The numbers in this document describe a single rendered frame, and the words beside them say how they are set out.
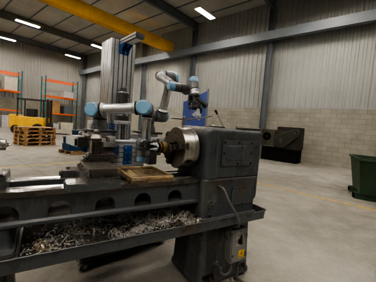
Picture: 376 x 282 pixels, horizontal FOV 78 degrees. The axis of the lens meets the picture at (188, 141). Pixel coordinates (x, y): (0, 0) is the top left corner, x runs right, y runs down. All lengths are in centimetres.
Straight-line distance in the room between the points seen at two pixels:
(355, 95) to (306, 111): 186
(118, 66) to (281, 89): 1043
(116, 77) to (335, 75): 1038
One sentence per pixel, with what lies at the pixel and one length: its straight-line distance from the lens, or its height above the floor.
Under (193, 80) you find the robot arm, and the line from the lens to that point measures 191.
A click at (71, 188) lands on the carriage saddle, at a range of 138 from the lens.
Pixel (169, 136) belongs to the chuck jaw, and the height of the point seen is 116.
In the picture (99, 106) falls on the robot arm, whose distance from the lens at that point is 199.
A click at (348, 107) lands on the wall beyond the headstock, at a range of 1152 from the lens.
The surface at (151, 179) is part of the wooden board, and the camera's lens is 154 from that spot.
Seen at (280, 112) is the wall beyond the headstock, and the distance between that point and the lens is 1203.
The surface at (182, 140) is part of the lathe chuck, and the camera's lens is 168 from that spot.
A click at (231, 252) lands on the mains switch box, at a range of 206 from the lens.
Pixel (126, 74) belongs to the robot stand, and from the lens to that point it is 247.
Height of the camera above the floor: 126
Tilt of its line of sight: 4 degrees down
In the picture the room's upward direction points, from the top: 4 degrees clockwise
